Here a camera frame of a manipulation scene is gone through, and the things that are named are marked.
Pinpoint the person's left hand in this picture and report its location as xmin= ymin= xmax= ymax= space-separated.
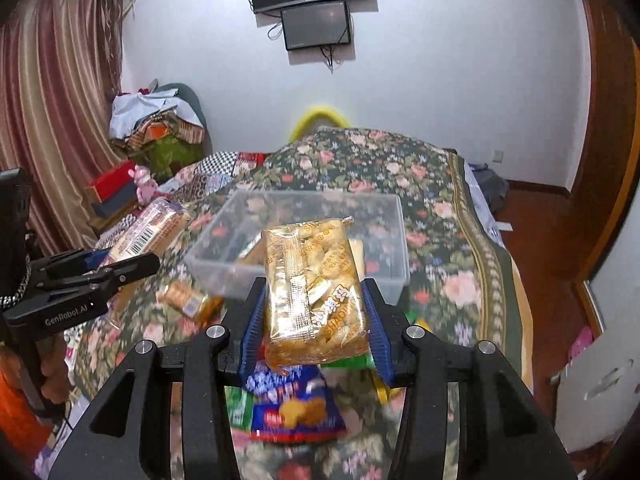
xmin=39 ymin=331 xmax=74 ymax=405

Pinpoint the golden biscuit packet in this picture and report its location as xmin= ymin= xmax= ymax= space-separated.
xmin=262 ymin=216 xmax=372 ymax=367

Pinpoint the floral blanket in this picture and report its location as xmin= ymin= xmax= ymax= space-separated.
xmin=65 ymin=127 xmax=534 ymax=480

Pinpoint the pale yellow snack packet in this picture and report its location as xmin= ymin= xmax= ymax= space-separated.
xmin=347 ymin=238 xmax=367 ymax=282

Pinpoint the blue snack bag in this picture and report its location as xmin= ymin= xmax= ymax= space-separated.
xmin=242 ymin=362 xmax=349 ymax=444

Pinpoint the pile of clothes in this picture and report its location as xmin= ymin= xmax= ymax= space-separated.
xmin=109 ymin=79 xmax=207 ymax=182

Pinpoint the small black monitor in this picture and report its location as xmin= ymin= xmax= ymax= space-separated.
xmin=280 ymin=1 xmax=354 ymax=52

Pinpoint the clear plastic container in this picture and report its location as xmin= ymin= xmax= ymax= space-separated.
xmin=184 ymin=189 xmax=412 ymax=307

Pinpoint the grey cloth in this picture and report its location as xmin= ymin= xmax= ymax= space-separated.
xmin=464 ymin=161 xmax=512 ymax=217

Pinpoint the red box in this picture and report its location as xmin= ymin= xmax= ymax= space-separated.
xmin=85 ymin=160 xmax=139 ymax=202

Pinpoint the striped pink curtain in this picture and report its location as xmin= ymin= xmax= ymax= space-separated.
xmin=0 ymin=0 xmax=127 ymax=257

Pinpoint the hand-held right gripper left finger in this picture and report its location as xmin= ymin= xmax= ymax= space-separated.
xmin=47 ymin=276 xmax=268 ymax=480

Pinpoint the pink barcode biscuit packet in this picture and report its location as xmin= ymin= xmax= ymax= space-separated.
xmin=97 ymin=197 xmax=193 ymax=267

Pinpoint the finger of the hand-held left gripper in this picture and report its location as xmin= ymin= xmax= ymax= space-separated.
xmin=30 ymin=247 xmax=118 ymax=288
xmin=35 ymin=252 xmax=161 ymax=307

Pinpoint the small orange snack packet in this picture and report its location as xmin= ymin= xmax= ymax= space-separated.
xmin=157 ymin=280 xmax=224 ymax=324

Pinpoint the wooden door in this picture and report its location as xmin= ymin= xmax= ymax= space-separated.
xmin=569 ymin=0 xmax=640 ymax=283

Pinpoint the yellow chair back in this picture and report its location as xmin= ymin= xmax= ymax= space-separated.
xmin=289 ymin=103 xmax=352 ymax=142

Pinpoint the green yellow snack packet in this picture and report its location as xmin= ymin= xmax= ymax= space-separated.
xmin=320 ymin=350 xmax=407 ymax=404

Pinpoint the pink plastic item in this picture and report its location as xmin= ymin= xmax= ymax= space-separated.
xmin=567 ymin=325 xmax=594 ymax=362

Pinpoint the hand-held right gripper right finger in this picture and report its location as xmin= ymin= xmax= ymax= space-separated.
xmin=361 ymin=277 xmax=573 ymax=480

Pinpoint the black monitor cable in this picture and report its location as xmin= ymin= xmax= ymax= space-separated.
xmin=320 ymin=44 xmax=347 ymax=74

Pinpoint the checkered cloth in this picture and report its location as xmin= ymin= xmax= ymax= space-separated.
xmin=165 ymin=150 xmax=267 ymax=202

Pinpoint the pink plush toy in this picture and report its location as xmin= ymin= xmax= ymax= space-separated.
xmin=131 ymin=163 xmax=162 ymax=206

